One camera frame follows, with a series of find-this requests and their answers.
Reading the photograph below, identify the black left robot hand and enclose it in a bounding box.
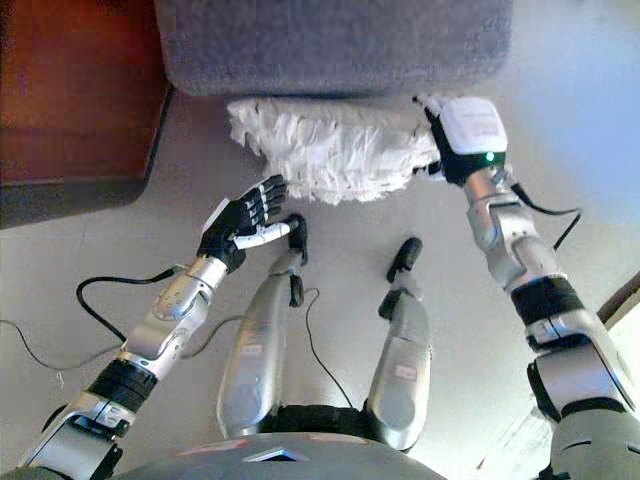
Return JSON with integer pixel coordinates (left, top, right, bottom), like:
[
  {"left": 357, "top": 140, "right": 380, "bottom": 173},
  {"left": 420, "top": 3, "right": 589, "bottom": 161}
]
[{"left": 196, "top": 174, "right": 294, "bottom": 274}]

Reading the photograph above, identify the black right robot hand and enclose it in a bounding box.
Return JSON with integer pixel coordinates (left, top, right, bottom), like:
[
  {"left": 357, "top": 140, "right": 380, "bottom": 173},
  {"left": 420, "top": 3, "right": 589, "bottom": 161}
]
[{"left": 412, "top": 94, "right": 509, "bottom": 186}]

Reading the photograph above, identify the white shaggy pillow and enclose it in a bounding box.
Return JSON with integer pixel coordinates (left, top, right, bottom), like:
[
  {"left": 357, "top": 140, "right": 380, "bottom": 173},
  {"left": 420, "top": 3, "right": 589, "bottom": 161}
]
[{"left": 225, "top": 95, "right": 444, "bottom": 205}]

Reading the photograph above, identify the silver left robot leg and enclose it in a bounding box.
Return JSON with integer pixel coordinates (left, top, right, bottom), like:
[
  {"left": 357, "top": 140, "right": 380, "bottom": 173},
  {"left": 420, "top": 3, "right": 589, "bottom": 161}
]
[{"left": 216, "top": 213, "right": 310, "bottom": 442}]

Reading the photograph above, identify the gray upholstered armchair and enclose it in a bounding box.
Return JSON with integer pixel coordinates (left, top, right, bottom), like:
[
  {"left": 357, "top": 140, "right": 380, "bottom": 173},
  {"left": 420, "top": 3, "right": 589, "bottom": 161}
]
[{"left": 153, "top": 0, "right": 516, "bottom": 99}]

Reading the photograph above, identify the brown wooden cabinet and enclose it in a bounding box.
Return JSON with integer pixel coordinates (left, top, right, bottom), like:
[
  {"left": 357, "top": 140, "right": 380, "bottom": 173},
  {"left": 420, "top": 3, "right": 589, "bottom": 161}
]
[{"left": 0, "top": 0, "right": 175, "bottom": 187}]

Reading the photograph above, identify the gray robot torso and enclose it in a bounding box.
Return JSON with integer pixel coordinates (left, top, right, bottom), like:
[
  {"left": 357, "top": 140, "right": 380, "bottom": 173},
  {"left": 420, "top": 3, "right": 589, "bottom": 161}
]
[{"left": 107, "top": 432, "right": 451, "bottom": 480}]

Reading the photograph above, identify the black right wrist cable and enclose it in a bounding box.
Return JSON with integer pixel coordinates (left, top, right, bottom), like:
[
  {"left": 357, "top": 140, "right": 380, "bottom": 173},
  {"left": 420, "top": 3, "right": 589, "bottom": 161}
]
[{"left": 508, "top": 180, "right": 584, "bottom": 252}]

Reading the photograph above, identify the thin black leg cable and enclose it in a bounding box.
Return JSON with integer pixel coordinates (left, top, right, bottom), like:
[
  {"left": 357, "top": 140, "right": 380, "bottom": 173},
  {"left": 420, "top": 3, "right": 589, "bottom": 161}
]
[{"left": 298, "top": 286, "right": 357, "bottom": 410}]

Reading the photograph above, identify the thick black wrist cable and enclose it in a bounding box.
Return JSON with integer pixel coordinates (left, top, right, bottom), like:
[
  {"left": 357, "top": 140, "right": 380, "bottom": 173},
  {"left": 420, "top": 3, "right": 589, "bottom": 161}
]
[{"left": 75, "top": 266, "right": 177, "bottom": 347}]

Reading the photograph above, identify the thin black floor cable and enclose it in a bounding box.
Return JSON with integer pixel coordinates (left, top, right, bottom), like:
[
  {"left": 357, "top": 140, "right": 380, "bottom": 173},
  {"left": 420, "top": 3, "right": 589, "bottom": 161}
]
[{"left": 0, "top": 318, "right": 129, "bottom": 374}]

